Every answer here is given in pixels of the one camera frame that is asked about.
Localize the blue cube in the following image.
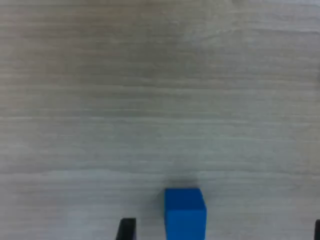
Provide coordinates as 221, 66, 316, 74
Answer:
164, 187, 208, 240

